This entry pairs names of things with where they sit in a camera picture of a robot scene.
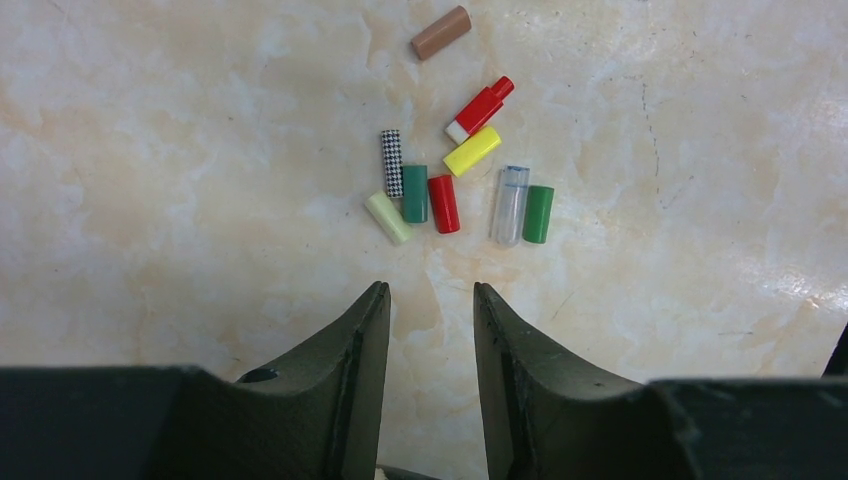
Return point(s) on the bright yellow pen cap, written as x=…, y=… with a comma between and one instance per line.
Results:
x=472, y=151

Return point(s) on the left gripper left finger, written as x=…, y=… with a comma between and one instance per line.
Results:
x=312, y=413

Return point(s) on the brown pen cap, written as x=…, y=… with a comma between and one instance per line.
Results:
x=441, y=33

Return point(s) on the teal green pen cap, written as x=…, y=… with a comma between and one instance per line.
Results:
x=415, y=198

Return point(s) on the houndstooth pen cap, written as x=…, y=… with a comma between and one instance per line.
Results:
x=391, y=147

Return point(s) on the clear pen cap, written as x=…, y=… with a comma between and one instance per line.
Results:
x=509, y=205

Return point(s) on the red stepped pen cap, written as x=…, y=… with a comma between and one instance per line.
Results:
x=476, y=114

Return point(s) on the red cylindrical pen cap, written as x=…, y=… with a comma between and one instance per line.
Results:
x=444, y=204

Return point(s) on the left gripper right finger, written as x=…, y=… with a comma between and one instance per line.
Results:
x=549, y=414

